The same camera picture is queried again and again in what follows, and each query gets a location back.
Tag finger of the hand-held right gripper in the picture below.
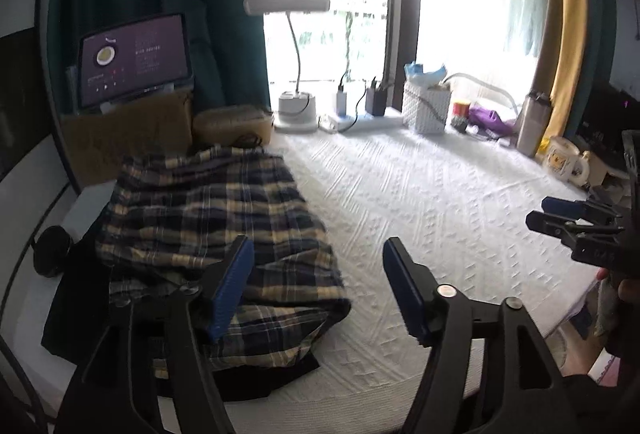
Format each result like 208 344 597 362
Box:
525 210 626 240
541 196 616 221

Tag white desk lamp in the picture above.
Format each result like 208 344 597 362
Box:
243 0 332 134

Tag cardboard box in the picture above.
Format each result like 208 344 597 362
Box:
59 89 195 187

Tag black cable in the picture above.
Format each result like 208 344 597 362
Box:
340 71 381 130
412 72 522 121

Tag plaid pants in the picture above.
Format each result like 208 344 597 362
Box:
95 145 352 380

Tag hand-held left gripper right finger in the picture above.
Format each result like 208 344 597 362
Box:
382 237 576 434

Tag black cloth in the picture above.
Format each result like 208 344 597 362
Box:
41 224 321 402

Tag white textured table cover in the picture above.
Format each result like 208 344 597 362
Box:
15 121 601 434

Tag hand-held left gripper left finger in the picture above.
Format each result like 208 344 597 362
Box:
55 235 256 434

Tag orange can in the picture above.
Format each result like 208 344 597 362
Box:
451 100 472 130

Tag white perforated basket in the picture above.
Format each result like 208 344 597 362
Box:
402 80 452 135

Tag steel tumbler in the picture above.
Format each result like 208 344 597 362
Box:
515 90 552 158

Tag purple cloth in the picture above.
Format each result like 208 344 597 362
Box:
467 106 518 138

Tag yellow curtain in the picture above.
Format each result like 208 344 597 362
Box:
530 0 588 137

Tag black round disc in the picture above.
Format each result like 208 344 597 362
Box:
32 225 75 279

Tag white power strip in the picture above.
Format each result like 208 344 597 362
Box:
320 106 406 133

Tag white cartoon mug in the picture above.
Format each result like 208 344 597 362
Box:
542 137 591 187

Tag black charger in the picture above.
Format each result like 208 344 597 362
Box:
365 86 387 116

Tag brown round container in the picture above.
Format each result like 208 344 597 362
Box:
192 105 275 147

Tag tablet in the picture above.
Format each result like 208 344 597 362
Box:
77 13 195 110

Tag blue tissue packet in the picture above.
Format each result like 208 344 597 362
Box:
404 62 447 87

